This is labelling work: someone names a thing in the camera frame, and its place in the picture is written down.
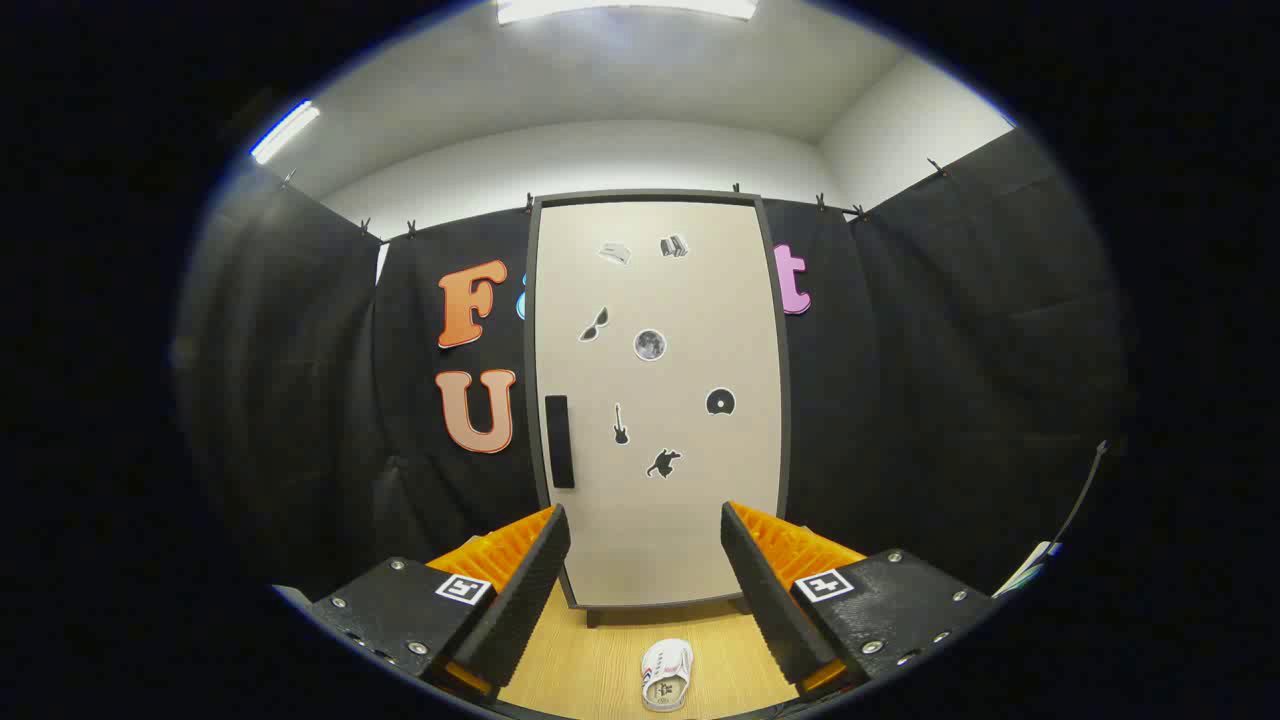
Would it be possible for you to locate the white canvas shoe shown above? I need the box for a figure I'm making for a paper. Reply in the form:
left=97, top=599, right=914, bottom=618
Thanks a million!
left=640, top=638, right=695, bottom=713

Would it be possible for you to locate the long ceiling light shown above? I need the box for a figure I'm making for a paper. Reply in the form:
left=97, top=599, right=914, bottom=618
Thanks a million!
left=250, top=100, right=321, bottom=166
left=497, top=0, right=758, bottom=25

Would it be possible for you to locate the dark grey shoe cabinet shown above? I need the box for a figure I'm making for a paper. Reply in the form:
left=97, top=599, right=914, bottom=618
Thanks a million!
left=524, top=189, right=793, bottom=629

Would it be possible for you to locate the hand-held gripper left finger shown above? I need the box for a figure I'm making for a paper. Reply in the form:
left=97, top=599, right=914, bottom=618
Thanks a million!
left=300, top=503, right=572, bottom=701

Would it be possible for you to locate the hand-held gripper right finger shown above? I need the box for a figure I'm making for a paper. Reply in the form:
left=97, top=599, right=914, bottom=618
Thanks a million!
left=720, top=500, right=1001, bottom=701

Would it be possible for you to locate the black door handle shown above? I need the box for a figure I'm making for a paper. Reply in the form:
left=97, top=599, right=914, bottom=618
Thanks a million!
left=545, top=395, right=576, bottom=490

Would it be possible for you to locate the thin black cable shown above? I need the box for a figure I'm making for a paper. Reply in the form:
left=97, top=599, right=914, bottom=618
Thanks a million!
left=1040, top=440, right=1109, bottom=556

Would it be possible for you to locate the black backdrop cloth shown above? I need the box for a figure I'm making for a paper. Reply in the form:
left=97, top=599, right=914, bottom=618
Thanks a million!
left=175, top=125, right=1136, bottom=601

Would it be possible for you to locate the beige shoe cabinet door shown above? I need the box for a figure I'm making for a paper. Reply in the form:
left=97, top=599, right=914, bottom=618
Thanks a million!
left=535, top=200, right=784, bottom=609

